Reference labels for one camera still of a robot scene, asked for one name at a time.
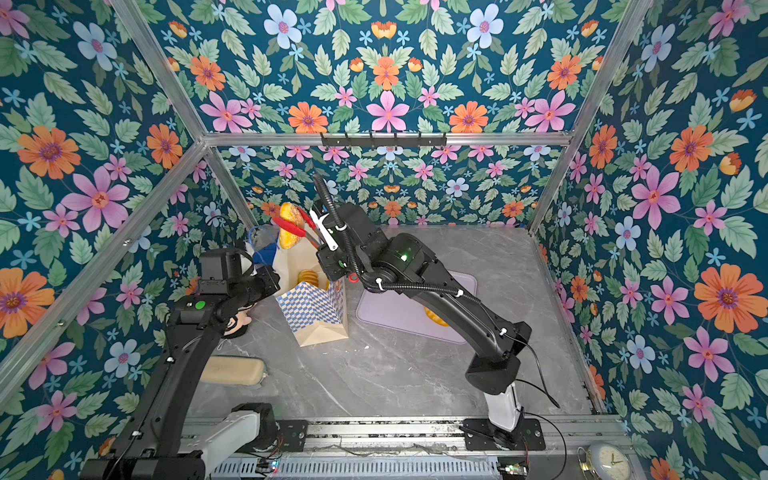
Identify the blue checkered paper bag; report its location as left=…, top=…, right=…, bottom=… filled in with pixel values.
left=272, top=239, right=349, bottom=347

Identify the beige long bread loaf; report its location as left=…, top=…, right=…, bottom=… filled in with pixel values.
left=200, top=356, right=267, bottom=386

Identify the round sugared bread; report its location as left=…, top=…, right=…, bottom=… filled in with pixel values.
left=275, top=203, right=306, bottom=250

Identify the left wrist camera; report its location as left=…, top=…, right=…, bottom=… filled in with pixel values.
left=198, top=248, right=244, bottom=295

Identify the large braided bread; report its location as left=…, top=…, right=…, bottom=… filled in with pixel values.
left=297, top=269, right=320, bottom=288

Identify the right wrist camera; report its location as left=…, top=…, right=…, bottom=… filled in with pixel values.
left=309, top=208, right=339, bottom=252

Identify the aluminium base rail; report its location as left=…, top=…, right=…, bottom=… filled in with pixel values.
left=179, top=415, right=634, bottom=457

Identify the alarm clock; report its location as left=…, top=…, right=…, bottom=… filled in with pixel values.
left=577, top=442, right=632, bottom=480

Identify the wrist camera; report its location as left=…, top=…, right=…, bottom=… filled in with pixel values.
left=309, top=208, right=339, bottom=252
left=198, top=248, right=244, bottom=295

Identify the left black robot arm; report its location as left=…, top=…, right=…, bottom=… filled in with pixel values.
left=79, top=265, right=279, bottom=479

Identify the black hook rail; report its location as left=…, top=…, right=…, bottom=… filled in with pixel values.
left=320, top=133, right=448, bottom=148

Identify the plush doll pink shirt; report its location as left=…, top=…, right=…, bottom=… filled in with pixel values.
left=223, top=310, right=252, bottom=339

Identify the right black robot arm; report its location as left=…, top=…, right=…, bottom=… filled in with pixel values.
left=310, top=200, right=532, bottom=448

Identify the lilac plastic tray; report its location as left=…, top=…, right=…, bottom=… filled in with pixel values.
left=356, top=291, right=467, bottom=345

